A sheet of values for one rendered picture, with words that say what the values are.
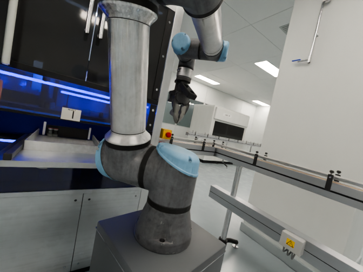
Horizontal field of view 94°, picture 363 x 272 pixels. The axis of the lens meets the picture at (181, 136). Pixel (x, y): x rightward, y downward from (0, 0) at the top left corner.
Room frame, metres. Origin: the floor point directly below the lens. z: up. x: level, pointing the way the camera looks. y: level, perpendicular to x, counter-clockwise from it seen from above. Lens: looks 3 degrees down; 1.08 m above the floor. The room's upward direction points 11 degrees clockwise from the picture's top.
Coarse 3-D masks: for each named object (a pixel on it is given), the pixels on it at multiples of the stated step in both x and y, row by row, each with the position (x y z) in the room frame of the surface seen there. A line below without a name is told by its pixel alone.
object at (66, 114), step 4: (64, 108) 0.87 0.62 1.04; (68, 108) 0.88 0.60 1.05; (64, 112) 0.87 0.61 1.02; (68, 112) 0.88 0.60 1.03; (72, 112) 0.89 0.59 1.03; (76, 112) 0.90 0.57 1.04; (80, 112) 0.91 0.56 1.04; (64, 116) 0.87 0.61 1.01; (68, 116) 0.88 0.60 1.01; (76, 116) 0.90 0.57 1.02; (76, 120) 0.90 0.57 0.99
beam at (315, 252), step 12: (216, 192) 1.61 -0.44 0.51; (228, 192) 1.57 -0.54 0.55; (228, 204) 1.47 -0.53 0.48; (240, 204) 1.38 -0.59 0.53; (240, 216) 1.36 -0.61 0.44; (252, 216) 1.28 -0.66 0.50; (264, 216) 1.21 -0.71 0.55; (264, 228) 1.19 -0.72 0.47; (276, 228) 1.13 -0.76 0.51; (288, 228) 1.09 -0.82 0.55; (276, 240) 1.12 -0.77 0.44; (312, 240) 1.00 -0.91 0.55; (312, 252) 0.96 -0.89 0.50; (324, 252) 0.92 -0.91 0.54; (336, 252) 0.93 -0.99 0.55; (312, 264) 0.95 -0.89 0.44; (324, 264) 0.91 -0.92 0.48; (336, 264) 0.87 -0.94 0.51; (348, 264) 0.84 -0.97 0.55
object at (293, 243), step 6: (282, 234) 1.05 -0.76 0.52; (288, 234) 1.03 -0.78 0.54; (282, 240) 1.05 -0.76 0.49; (288, 240) 1.02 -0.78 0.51; (294, 240) 1.00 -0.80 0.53; (300, 240) 0.99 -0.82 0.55; (288, 246) 1.01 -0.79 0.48; (294, 246) 0.99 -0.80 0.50; (300, 246) 0.97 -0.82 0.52; (294, 252) 0.98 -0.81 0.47; (300, 252) 0.96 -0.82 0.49
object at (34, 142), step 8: (32, 136) 0.72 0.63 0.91; (40, 136) 0.85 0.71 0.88; (24, 144) 0.60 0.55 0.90; (32, 144) 0.61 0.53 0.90; (40, 144) 0.63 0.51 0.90; (48, 144) 0.64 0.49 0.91; (56, 144) 0.65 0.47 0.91; (64, 144) 0.67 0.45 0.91; (72, 144) 0.68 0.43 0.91; (80, 144) 0.86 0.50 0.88; (88, 144) 0.89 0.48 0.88; (96, 144) 0.87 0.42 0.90; (72, 152) 0.69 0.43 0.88; (80, 152) 0.70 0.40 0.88; (88, 152) 0.72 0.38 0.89
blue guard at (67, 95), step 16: (0, 80) 0.74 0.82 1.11; (16, 80) 0.76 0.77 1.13; (32, 80) 0.79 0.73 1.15; (48, 80) 0.83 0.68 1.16; (0, 96) 0.74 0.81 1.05; (16, 96) 0.77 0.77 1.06; (32, 96) 0.80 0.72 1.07; (48, 96) 0.83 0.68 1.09; (64, 96) 0.87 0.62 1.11; (80, 96) 0.91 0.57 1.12; (96, 96) 0.95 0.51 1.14; (32, 112) 0.80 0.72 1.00; (48, 112) 0.84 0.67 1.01; (96, 112) 0.96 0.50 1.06
